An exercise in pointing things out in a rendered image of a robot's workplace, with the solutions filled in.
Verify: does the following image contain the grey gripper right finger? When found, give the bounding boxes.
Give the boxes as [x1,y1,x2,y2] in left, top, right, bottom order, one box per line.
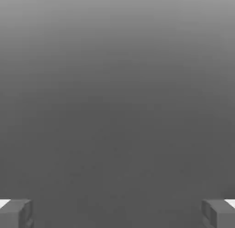
[201,199,235,228]

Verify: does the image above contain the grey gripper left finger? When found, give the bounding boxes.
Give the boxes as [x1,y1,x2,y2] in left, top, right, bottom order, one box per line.
[0,199,35,228]

